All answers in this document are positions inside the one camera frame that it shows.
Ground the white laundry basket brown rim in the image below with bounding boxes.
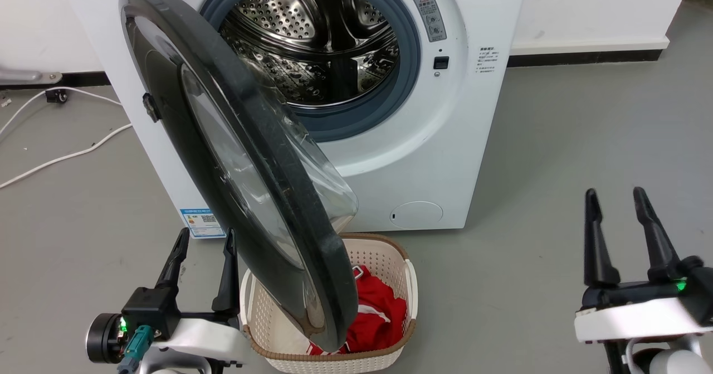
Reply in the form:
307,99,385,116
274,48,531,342
240,232,419,374

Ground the white floor cable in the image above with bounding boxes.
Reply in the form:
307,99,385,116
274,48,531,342
0,86,122,136
0,123,133,190

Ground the grey metal base leg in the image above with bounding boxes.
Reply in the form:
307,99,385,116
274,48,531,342
0,68,64,85

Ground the grey rubber door gasket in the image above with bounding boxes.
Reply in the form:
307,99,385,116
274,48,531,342
199,0,422,143

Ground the stainless steel washer drum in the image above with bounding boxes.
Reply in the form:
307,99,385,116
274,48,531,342
218,0,401,109

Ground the teal cable connector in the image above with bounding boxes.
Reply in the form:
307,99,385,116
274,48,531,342
116,324,154,374

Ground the black round glass washer door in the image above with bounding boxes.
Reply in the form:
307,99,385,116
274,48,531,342
118,0,360,353

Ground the round white filter cover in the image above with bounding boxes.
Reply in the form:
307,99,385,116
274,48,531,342
389,201,445,230

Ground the grey warning sticker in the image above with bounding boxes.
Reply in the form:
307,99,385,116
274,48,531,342
412,0,448,43

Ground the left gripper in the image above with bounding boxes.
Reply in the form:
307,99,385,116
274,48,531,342
86,227,252,367

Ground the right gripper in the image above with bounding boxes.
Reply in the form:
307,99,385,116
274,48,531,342
574,187,713,344

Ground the blue energy label sticker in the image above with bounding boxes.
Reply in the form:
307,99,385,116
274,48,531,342
180,208,226,239

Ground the red and white garment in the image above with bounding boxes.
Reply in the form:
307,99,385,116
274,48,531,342
308,265,408,356

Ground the white front-load washing machine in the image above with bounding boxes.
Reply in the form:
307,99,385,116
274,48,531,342
56,0,530,240

